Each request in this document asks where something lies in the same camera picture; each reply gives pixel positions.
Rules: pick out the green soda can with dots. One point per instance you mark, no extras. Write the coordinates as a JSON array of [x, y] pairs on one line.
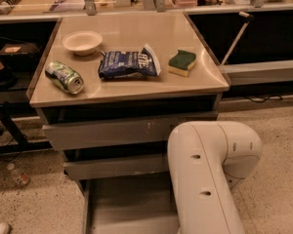
[[64, 77]]

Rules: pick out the blue chip bag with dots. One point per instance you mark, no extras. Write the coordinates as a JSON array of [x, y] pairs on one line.
[[126, 64]]

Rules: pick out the grey middle drawer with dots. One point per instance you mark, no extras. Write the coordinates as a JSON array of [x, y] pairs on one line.
[[117, 166]]

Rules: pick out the grey drawer cabinet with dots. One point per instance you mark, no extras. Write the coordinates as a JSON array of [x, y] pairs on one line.
[[101, 99]]

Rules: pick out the black bag on shelf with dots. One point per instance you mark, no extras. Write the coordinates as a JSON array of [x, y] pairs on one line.
[[20, 57]]

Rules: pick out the black metal stand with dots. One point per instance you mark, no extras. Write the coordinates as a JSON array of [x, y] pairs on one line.
[[22, 143]]

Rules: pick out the white object floor corner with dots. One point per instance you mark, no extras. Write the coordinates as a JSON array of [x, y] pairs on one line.
[[5, 228]]

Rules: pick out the white bowl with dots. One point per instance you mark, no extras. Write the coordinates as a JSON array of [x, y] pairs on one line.
[[82, 43]]

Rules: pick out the plastic bottle on floor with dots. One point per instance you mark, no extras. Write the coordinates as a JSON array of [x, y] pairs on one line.
[[19, 176]]

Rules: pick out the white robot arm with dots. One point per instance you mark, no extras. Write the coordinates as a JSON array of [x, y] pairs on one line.
[[207, 160]]

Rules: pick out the grey bottom drawer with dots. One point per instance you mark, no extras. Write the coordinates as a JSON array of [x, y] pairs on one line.
[[133, 204]]

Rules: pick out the green yellow sponge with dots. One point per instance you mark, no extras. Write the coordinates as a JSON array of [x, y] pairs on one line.
[[181, 63]]

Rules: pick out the grey top drawer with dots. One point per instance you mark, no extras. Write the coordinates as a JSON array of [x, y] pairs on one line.
[[112, 132]]

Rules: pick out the grey drawer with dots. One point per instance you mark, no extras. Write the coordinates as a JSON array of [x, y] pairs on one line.
[[117, 166], [112, 132], [133, 204]]

